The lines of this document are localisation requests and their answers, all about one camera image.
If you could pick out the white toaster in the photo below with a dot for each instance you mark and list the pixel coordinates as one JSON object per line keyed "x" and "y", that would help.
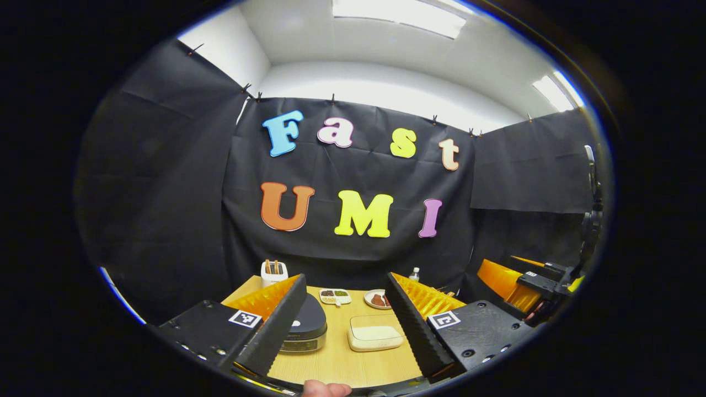
{"x": 274, "y": 280}

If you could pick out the white divided dish of beans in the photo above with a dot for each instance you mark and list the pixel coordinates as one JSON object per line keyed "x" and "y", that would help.
{"x": 335, "y": 298}

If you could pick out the white round plate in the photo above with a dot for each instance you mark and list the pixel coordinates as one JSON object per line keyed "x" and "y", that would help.
{"x": 367, "y": 299}

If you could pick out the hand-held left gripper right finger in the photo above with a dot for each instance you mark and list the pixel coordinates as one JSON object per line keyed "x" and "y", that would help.
{"x": 419, "y": 331}

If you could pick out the green label drink bottle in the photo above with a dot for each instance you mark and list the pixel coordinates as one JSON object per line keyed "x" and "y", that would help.
{"x": 414, "y": 275}

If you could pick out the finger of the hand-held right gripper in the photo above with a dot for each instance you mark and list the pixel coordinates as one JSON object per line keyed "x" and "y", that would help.
{"x": 496, "y": 278}
{"x": 543, "y": 264}

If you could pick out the ceiling light panel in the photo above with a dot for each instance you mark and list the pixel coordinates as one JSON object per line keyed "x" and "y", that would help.
{"x": 397, "y": 16}
{"x": 557, "y": 91}

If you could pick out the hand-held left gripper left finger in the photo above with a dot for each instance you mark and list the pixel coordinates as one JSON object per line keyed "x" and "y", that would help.
{"x": 276, "y": 331}

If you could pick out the clear tray of white rice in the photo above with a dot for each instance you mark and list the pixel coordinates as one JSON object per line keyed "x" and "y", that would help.
{"x": 375, "y": 333}

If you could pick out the black silver rice cooker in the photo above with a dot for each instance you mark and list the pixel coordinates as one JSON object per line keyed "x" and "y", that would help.
{"x": 309, "y": 325}

